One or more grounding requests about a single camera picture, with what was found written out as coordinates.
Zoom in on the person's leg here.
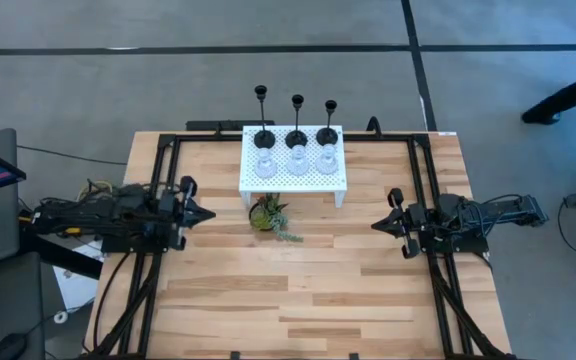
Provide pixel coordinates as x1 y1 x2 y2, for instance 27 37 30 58
520 54 576 126

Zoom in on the shortest black candlestick holder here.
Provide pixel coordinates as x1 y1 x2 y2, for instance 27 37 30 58
316 99 340 147

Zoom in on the black floor cable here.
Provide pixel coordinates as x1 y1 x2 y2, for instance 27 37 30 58
16 144 128 166

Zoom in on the black rear table clamp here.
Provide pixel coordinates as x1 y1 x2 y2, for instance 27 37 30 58
366 115 384 139

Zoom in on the black computer mouse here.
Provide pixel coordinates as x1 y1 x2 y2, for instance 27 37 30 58
0 332 30 360

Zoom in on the succulent plant in black pot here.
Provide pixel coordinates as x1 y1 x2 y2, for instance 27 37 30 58
248 193 305 244

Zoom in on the white paper sheet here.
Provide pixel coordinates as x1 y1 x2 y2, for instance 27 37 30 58
51 238 105 312

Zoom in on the yellow cable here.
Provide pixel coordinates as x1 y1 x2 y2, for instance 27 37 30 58
77 179 114 201

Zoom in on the medium black candlestick holder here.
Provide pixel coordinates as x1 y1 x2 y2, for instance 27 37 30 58
285 93 309 150

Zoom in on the white perforated metal shelf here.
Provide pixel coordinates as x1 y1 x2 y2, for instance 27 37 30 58
238 124 348 209

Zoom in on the tallest black candlestick holder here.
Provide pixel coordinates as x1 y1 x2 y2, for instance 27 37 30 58
253 84 277 150

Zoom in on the clear glass candle holder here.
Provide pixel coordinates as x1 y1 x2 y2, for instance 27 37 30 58
315 143 340 176
253 147 279 180
286 145 312 177

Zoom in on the black support beam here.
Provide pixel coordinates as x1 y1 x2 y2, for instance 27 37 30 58
17 234 105 280

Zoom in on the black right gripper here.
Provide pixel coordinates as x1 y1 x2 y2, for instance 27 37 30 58
371 187 427 260

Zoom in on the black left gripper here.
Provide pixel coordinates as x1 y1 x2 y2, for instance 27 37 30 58
160 175 217 251

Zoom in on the black bar behind table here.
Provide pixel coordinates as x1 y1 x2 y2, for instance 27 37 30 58
186 119 277 132

